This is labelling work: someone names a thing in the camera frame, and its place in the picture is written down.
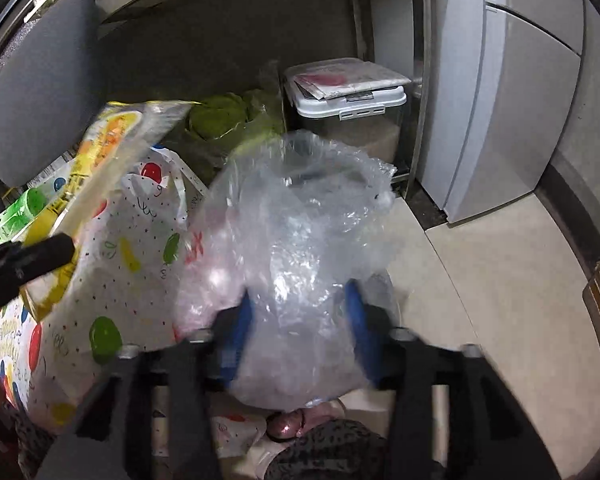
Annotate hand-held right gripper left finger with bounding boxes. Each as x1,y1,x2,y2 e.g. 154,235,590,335
35,287,256,480

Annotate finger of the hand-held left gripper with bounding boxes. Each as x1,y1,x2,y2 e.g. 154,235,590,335
0,234,76,333

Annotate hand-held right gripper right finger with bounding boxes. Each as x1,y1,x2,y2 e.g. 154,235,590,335
344,279,563,480

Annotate clear plastic bag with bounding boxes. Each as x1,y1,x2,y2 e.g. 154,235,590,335
172,130,396,408

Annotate yellow snack packet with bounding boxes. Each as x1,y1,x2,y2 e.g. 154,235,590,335
22,101,196,321

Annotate green plastic bottle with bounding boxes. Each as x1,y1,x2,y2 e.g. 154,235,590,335
0,187,48,246

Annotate balloon print tablecloth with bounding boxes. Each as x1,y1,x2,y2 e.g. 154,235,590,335
0,145,266,461

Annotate pink shiny slipper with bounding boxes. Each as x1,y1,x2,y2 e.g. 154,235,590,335
265,407,348,443

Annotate person's right leg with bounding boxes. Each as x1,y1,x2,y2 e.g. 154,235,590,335
265,420,396,480

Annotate large grey fabric chair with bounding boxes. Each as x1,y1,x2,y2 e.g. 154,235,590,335
0,0,101,188

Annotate clear rice container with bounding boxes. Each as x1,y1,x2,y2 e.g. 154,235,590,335
284,60,411,163

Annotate green cabbage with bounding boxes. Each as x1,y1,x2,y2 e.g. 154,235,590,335
182,89,286,161

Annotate stack of papers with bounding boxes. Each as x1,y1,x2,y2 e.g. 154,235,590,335
292,62,412,101

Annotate grey refrigerator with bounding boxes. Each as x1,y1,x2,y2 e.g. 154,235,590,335
420,0,588,226

